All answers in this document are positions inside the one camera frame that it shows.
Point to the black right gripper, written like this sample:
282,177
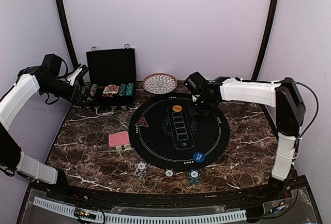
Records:
193,113

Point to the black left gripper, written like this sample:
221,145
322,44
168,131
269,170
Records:
78,101

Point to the orange big blind button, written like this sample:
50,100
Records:
177,108

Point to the blue small blind button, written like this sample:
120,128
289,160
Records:
198,157

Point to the blue green chip stack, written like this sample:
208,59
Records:
194,177

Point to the brown white chip stack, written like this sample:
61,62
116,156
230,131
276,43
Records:
169,173

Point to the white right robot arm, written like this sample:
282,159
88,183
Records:
283,95

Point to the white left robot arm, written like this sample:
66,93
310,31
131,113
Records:
33,80

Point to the blue tan chip row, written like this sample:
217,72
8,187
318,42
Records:
91,93

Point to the cards in case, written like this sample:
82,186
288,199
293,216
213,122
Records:
106,91

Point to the black poker chip case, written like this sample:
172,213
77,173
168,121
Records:
114,66

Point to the red dice row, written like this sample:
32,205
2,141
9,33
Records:
107,95

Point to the green chip row left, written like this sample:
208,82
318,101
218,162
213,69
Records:
122,89

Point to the green chip row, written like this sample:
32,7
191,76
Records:
129,89
122,89

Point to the patterned ceramic plate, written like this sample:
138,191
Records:
159,83

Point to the round black poker mat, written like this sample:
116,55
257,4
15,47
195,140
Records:
171,139

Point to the green chip row right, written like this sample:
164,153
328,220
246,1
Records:
129,89

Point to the triangular all in button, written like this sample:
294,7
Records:
142,123

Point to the red playing card deck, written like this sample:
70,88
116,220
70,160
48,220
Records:
118,139

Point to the blue tan chip stack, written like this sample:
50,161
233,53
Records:
140,169

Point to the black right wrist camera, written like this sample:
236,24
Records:
196,83

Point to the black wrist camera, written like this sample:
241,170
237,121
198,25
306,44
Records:
196,83
53,63

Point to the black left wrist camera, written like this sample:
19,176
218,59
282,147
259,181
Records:
53,63

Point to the black corner frame post left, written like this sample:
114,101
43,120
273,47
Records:
66,33

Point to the black corner frame post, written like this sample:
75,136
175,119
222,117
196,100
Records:
265,39
66,33

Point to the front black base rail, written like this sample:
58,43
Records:
252,197

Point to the black corner frame post right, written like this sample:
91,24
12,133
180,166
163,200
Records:
265,39

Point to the white cable tray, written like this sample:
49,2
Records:
137,215

